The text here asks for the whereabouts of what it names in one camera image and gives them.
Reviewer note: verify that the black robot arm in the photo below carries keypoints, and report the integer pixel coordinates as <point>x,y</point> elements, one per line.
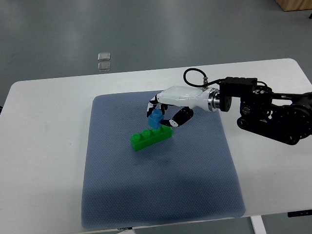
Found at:
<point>286,118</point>

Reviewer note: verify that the white table leg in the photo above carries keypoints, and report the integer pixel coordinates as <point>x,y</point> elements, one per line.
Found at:
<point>258,225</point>

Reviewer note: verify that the blue-grey foam mat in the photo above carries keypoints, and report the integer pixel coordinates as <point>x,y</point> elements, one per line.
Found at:
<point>189,176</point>

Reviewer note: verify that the upper metal floor plate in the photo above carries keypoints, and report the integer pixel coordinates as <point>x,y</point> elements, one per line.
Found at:
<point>103,56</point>

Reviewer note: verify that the metal floor plate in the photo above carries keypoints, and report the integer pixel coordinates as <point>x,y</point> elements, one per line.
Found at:
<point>104,66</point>
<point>103,56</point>

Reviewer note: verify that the black table control panel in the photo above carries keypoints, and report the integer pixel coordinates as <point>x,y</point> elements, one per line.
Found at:
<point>299,213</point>

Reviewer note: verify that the lower metal floor plate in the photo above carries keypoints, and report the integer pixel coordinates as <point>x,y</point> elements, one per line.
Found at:
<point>104,66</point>

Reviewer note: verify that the blue toy block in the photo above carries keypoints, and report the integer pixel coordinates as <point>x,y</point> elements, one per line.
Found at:
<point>155,118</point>

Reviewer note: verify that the wooden box corner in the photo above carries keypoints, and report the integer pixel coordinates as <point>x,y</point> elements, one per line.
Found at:
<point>294,5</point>

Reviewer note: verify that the green four-stud toy block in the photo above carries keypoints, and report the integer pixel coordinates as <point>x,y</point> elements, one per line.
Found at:
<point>148,137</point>

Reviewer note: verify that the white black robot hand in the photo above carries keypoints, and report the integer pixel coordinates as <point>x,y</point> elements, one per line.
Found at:
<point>185,97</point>

